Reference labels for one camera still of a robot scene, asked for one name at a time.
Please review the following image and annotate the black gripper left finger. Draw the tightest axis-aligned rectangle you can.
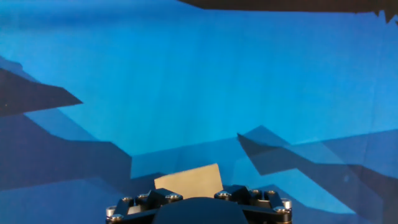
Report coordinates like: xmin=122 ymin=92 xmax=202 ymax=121
xmin=105 ymin=187 xmax=184 ymax=224

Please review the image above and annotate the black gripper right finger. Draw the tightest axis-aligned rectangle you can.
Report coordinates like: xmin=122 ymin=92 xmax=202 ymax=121
xmin=213 ymin=184 xmax=293 ymax=224

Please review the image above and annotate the large wooden cube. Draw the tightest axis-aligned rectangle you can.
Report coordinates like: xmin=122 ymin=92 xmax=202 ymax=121
xmin=154 ymin=163 xmax=224 ymax=200

